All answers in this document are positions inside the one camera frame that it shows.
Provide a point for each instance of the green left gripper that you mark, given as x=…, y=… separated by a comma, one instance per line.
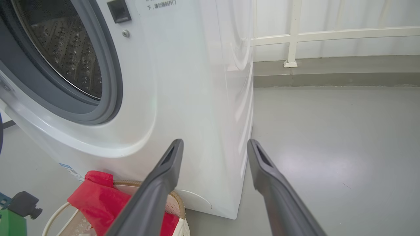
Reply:
x=13, y=226

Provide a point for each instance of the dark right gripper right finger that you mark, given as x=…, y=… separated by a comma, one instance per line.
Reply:
x=285, y=209

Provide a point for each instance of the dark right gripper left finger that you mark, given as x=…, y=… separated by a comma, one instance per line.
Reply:
x=147, y=203

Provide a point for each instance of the red garment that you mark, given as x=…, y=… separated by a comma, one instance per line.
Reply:
x=98, y=200

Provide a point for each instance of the black round glass washer door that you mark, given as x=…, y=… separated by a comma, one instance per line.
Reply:
x=1, y=134

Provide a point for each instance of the cream perforated laundry basket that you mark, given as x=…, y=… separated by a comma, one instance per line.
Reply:
x=178, y=209

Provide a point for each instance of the white front-load washing machine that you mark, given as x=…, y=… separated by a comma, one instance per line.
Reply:
x=183, y=82

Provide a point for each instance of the blue energy label sticker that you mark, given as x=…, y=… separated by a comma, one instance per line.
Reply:
x=70, y=172

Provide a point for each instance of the white metal railing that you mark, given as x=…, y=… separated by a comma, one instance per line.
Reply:
x=328, y=34

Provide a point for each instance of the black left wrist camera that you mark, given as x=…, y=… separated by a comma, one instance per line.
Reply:
x=23, y=203

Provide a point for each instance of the teal left camera connector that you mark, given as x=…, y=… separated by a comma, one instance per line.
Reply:
x=4, y=200

